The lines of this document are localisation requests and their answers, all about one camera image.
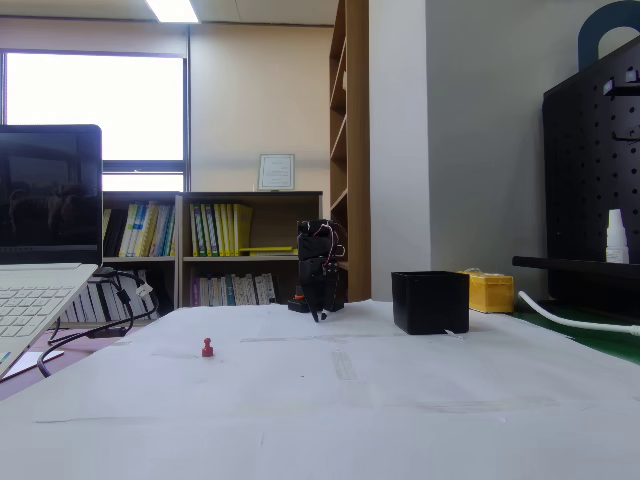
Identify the black square plastic cup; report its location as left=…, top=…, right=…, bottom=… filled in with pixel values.
left=390, top=270, right=471, bottom=336

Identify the yellow cardboard box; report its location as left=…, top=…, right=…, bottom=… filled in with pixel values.
left=457, top=268, right=516, bottom=315

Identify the flat yellow book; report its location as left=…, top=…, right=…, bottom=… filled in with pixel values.
left=238, top=245, right=300, bottom=258

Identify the low wooden bookshelf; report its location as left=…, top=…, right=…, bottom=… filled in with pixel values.
left=101, top=191, right=182, bottom=324
left=177, top=190, right=324, bottom=309

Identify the thick yellow book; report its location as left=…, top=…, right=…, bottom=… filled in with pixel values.
left=233, top=203, right=254, bottom=257

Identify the white paper cover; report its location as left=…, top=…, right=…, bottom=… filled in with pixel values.
left=0, top=298, right=640, bottom=480

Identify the framed certificate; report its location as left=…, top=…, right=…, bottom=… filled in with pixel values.
left=257, top=153, right=296, bottom=192

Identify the tall wooden bookshelf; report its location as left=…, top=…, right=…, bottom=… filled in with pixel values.
left=328, top=0, right=371, bottom=304

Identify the green desk mat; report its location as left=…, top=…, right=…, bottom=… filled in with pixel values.
left=504, top=298, right=640, bottom=369

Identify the white laptop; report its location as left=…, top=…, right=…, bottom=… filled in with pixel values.
left=0, top=124, right=104, bottom=381

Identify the window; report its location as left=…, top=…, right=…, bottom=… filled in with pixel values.
left=0, top=48, right=190, bottom=194

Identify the white paper note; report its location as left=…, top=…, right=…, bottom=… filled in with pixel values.
left=6, top=349, right=67, bottom=377

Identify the black pegboard stand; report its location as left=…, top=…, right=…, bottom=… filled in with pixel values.
left=512, top=34, right=640, bottom=314

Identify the white plastic bottle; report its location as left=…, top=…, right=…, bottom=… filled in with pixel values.
left=604, top=208, right=631, bottom=265

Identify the ceiling light panel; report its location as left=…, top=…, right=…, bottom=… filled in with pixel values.
left=144, top=0, right=201, bottom=24

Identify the blue arch sign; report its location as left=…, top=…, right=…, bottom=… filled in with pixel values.
left=577, top=0, right=640, bottom=72

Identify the red servo cable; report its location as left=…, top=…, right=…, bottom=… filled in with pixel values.
left=309, top=222, right=347, bottom=262

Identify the black laptop cable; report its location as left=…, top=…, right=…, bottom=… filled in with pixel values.
left=47, top=272, right=162, bottom=347
left=37, top=269, right=137, bottom=379

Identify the white power cable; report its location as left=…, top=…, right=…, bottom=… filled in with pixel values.
left=517, top=290, right=640, bottom=338

